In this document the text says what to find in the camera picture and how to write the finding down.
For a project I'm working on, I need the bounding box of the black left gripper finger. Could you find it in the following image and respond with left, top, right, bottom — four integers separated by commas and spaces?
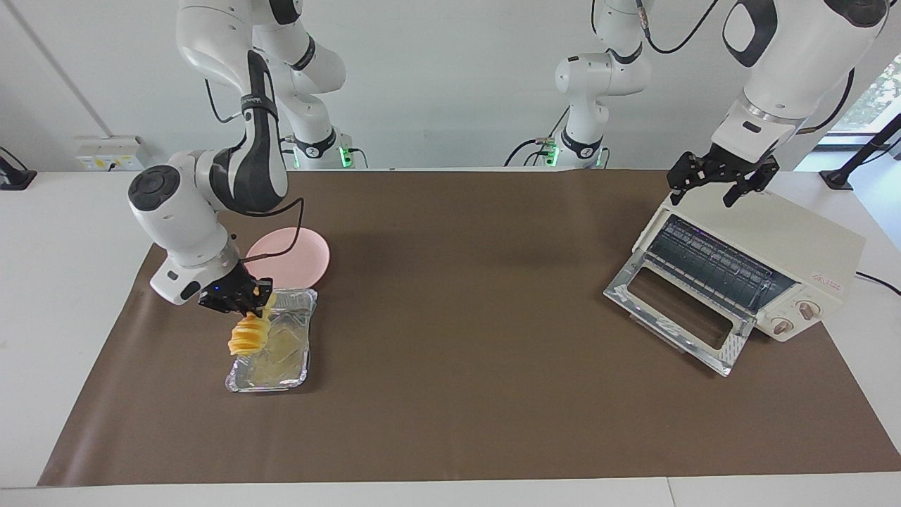
724, 156, 780, 207
667, 151, 705, 206

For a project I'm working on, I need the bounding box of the sliced yellow bread loaf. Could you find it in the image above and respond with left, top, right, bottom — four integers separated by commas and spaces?
227, 292, 277, 356

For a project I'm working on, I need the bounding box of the aluminium foil tray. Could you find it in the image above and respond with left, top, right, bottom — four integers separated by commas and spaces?
225, 287, 318, 393

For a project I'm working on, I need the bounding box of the cream toaster oven body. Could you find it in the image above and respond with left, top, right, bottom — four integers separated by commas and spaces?
632, 176, 867, 344

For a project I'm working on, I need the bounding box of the pink round plate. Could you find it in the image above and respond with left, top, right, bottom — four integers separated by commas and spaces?
245, 227, 331, 289

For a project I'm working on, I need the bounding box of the black slanted stand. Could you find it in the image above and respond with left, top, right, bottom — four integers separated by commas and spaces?
820, 113, 901, 191

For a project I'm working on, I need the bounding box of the window with greenery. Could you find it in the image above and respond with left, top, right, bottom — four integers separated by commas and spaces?
820, 55, 901, 149

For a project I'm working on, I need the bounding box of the brown paper table mat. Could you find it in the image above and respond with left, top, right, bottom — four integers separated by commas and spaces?
37, 169, 901, 488

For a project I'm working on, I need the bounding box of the black short table clamp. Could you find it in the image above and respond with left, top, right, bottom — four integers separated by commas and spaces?
0, 146, 37, 191

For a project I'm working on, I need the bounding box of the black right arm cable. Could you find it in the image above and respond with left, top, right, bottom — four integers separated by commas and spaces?
204, 77, 305, 265

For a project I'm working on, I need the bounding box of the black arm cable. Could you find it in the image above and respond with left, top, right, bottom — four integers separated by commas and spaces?
204, 77, 305, 265
637, 0, 856, 134

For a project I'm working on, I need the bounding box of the oven wire rack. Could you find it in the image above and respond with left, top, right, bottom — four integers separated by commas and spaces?
648, 215, 796, 314

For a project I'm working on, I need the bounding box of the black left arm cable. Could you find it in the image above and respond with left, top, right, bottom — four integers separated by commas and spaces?
637, 0, 856, 134

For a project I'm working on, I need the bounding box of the glass oven door, metal frame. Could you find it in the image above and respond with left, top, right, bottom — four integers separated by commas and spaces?
603, 250, 755, 377

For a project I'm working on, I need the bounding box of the black oven power cord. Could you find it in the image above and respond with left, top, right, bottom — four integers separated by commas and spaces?
855, 271, 901, 296

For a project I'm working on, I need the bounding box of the black left base cable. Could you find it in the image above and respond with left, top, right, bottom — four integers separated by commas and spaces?
504, 106, 564, 168

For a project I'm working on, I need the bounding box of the white wall socket box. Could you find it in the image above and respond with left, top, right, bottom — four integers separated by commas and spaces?
76, 135, 145, 172

